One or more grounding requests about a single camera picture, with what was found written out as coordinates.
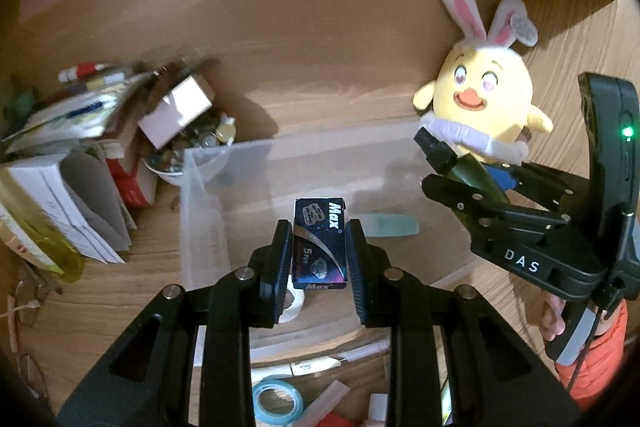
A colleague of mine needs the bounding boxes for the red box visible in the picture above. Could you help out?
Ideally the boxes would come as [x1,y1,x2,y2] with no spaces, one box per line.
[107,142,158,208]

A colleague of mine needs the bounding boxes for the white folded papers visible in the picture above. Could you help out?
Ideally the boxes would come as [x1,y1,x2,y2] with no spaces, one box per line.
[0,152,138,265]

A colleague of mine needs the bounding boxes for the dark green bottle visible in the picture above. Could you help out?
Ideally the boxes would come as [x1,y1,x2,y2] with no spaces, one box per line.
[414,128,508,205]

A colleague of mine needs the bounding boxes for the yellow-green bottle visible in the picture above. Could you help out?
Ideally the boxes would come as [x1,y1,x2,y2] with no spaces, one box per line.
[0,167,83,283]

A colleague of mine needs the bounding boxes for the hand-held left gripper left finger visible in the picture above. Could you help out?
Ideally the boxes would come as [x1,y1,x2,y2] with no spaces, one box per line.
[57,219,296,427]

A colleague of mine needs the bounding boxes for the person's right hand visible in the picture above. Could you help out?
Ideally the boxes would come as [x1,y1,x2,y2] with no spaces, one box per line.
[540,292,568,342]

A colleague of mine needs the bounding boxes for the white plastic stick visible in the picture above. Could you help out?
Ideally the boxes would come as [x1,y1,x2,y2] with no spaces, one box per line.
[304,379,351,423]

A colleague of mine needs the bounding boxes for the white bowl of stones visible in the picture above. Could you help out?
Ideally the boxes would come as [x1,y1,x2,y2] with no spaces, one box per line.
[141,117,236,186]

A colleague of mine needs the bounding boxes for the white tape roll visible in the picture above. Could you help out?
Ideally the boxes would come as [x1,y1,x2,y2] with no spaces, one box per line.
[277,288,307,325]

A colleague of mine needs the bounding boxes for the blue tape roll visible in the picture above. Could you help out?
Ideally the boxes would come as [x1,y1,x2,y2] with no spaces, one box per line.
[251,374,306,423]

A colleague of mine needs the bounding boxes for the clear plastic storage box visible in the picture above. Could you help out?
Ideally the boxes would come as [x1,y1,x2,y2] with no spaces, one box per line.
[179,114,501,363]

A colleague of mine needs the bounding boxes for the pale green tube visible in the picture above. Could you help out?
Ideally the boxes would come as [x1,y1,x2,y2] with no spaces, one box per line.
[360,213,418,238]

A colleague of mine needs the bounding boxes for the stack of booklets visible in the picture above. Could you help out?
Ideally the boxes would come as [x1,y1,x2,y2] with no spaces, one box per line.
[2,72,151,152]

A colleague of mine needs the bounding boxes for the blue razor blade box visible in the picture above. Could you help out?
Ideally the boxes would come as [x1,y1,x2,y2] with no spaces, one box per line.
[291,197,348,290]

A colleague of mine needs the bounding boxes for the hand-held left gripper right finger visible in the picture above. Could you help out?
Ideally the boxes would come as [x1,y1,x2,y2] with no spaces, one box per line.
[345,219,583,427]

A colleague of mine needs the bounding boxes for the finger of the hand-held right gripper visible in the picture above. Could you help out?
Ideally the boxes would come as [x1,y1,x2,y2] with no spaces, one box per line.
[487,162,599,215]
[421,173,572,239]

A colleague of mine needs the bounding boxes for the eyeglasses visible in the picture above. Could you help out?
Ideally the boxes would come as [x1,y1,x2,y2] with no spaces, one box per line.
[7,277,51,398]

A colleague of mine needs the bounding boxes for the yellow chick plush toy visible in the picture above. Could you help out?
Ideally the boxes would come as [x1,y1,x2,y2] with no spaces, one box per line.
[412,0,553,168]

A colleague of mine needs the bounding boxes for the small cardboard box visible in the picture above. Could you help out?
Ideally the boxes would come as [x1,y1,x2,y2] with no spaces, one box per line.
[137,74,216,150]

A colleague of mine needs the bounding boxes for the black cable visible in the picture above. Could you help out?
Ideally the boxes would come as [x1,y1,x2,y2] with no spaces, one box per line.
[567,307,603,390]

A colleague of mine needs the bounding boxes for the red and white pen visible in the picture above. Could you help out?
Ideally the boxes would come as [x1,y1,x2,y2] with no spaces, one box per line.
[59,62,118,82]

